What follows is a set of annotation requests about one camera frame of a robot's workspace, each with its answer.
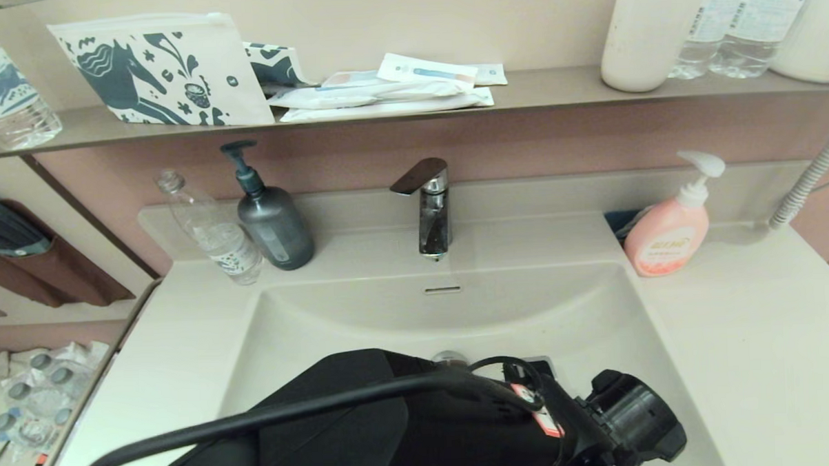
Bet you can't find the white ribbed mug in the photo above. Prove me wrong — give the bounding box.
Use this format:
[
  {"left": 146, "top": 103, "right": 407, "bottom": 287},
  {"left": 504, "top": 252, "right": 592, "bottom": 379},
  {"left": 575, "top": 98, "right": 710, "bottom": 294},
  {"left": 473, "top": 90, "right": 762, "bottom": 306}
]
[{"left": 767, "top": 0, "right": 829, "bottom": 86}]

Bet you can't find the clear empty plastic bottle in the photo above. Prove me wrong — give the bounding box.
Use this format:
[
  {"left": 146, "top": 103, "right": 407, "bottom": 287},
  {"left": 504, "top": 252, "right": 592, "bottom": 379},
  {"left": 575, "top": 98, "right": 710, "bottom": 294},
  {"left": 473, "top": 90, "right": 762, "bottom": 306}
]
[{"left": 154, "top": 167, "right": 265, "bottom": 289}]

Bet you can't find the dark grey pump bottle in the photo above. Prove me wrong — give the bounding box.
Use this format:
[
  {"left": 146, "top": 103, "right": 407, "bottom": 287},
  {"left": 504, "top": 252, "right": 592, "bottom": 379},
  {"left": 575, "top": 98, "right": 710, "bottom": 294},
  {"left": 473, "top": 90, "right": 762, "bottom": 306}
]
[{"left": 220, "top": 139, "right": 316, "bottom": 273}]

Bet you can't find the small blue print pouch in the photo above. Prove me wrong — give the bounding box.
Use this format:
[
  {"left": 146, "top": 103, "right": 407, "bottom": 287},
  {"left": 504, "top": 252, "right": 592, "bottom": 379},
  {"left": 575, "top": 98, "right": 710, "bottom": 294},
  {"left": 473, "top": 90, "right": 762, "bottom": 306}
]
[{"left": 243, "top": 39, "right": 318, "bottom": 96}]

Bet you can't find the white packet blue stripe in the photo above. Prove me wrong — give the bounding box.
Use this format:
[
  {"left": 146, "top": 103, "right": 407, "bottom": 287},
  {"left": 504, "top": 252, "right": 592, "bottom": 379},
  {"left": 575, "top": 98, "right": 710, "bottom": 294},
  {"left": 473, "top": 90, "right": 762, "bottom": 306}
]
[{"left": 376, "top": 50, "right": 480, "bottom": 90}]

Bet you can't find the dark grey hair dryer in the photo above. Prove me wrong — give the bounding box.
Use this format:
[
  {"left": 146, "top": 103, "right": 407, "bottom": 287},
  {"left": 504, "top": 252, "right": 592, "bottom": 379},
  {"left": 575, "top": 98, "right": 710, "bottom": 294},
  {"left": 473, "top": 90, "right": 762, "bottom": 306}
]
[{"left": 0, "top": 189, "right": 52, "bottom": 259}]

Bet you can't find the long white packet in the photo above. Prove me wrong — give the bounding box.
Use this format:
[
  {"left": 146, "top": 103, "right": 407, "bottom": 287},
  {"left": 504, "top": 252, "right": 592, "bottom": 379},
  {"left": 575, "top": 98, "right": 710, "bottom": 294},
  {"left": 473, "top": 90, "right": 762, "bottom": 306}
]
[
  {"left": 280, "top": 88, "right": 495, "bottom": 123},
  {"left": 267, "top": 78, "right": 475, "bottom": 112}
]

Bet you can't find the brown wall shelf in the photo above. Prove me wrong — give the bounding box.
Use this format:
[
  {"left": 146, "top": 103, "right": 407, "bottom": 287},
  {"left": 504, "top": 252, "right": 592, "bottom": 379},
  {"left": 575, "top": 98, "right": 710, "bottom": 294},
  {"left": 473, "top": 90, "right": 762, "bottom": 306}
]
[{"left": 0, "top": 57, "right": 829, "bottom": 160}]

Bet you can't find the brown wall holder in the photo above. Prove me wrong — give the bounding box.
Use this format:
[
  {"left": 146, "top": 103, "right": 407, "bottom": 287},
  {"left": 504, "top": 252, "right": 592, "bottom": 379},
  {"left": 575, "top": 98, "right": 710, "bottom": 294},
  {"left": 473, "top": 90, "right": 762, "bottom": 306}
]
[{"left": 0, "top": 194, "right": 136, "bottom": 310}]

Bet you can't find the white horse print pouch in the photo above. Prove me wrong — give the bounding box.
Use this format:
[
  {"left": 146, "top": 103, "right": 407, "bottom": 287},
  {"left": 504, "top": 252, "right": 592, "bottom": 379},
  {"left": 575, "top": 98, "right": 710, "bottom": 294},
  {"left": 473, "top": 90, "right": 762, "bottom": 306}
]
[{"left": 47, "top": 9, "right": 276, "bottom": 133}]

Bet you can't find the pink soap pump bottle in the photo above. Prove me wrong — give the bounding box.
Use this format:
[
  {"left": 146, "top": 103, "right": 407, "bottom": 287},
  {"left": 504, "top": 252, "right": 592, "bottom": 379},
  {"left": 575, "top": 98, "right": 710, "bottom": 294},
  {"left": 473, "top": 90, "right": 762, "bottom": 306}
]
[{"left": 621, "top": 149, "right": 730, "bottom": 278}]

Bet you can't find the chrome sink faucet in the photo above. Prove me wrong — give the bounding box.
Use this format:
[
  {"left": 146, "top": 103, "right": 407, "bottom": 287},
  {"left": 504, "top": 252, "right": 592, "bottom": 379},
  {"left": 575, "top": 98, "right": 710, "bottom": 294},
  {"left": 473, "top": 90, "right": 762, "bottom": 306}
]
[{"left": 388, "top": 156, "right": 453, "bottom": 261}]

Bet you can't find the water bottle blue deer label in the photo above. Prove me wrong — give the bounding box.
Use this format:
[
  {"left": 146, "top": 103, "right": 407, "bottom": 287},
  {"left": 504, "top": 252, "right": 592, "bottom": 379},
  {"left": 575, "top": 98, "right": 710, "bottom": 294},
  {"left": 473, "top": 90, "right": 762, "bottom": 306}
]
[{"left": 0, "top": 3, "right": 63, "bottom": 150}]

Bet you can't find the clear water bottle white label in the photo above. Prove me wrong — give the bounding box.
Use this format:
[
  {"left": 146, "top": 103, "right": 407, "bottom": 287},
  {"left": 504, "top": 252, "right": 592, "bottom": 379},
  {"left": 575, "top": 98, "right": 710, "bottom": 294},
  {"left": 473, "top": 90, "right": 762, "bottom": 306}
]
[
  {"left": 706, "top": 0, "right": 819, "bottom": 81},
  {"left": 666, "top": 0, "right": 734, "bottom": 81}
]

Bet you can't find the white ceramic sink basin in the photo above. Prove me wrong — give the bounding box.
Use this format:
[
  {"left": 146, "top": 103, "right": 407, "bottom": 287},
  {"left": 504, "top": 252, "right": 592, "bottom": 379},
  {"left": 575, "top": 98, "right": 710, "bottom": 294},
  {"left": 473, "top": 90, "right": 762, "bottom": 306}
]
[{"left": 213, "top": 259, "right": 727, "bottom": 466}]

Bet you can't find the tall white tumbler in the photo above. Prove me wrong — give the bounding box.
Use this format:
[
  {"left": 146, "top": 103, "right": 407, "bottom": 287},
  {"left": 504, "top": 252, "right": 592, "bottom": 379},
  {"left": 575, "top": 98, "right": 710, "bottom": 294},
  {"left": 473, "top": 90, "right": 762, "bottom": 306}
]
[{"left": 599, "top": 0, "right": 716, "bottom": 94}]

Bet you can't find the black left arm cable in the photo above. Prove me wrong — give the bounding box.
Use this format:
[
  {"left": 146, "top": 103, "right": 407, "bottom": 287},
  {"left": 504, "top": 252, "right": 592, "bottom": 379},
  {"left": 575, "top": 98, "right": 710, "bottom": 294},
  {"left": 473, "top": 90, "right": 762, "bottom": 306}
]
[{"left": 68, "top": 356, "right": 554, "bottom": 466}]

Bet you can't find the small white packet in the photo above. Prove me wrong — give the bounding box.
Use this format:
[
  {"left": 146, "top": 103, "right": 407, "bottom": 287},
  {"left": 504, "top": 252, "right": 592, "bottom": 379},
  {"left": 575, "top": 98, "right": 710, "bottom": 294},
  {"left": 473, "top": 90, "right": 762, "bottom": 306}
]
[{"left": 475, "top": 63, "right": 509, "bottom": 87}]

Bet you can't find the grey corrugated hose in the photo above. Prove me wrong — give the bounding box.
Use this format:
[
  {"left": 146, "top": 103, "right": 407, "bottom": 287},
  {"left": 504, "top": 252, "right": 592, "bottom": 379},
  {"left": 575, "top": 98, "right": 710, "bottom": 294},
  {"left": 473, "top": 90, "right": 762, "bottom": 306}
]
[{"left": 764, "top": 115, "right": 829, "bottom": 232}]

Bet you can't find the peach white packet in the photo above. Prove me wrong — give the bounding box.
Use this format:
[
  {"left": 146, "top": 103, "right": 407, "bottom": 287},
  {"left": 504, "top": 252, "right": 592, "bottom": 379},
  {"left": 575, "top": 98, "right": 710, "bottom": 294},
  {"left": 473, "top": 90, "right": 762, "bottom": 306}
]
[{"left": 321, "top": 68, "right": 387, "bottom": 89}]

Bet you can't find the plastic wrapped bottle pack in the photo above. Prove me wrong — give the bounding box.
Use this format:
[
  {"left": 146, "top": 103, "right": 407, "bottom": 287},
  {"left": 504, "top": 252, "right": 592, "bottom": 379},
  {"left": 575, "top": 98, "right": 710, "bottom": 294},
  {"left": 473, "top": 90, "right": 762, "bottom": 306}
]
[{"left": 0, "top": 341, "right": 114, "bottom": 462}]

